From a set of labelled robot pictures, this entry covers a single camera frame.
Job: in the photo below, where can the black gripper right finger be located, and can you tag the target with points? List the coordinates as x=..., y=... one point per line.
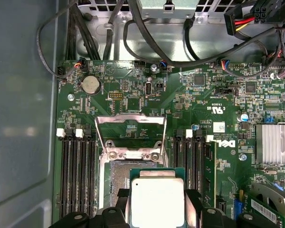
x=213, y=218

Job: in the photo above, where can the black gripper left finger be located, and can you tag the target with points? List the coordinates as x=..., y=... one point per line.
x=109, y=218

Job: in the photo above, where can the silver CPU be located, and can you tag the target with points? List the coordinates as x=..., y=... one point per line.
x=156, y=202

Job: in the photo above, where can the CPU socket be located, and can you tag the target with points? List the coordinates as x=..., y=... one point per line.
x=116, y=175

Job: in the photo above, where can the black RAM slot white clips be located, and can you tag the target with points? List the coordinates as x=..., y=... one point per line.
x=64, y=178
x=84, y=178
x=188, y=166

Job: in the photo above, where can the black graphics card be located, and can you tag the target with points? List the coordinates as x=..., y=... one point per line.
x=263, y=206

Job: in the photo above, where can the silver heat sink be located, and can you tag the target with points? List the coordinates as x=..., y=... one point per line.
x=275, y=142

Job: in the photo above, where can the green motherboard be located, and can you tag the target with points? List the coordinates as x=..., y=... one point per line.
x=192, y=107

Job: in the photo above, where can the coin battery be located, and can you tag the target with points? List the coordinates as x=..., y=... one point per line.
x=91, y=84

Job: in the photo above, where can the black PC case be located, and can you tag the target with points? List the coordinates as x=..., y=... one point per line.
x=19, y=95

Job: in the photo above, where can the black power connector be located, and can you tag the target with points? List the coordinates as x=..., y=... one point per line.
x=266, y=12

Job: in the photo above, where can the grey metal drive cage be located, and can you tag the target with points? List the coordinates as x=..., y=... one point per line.
x=156, y=9

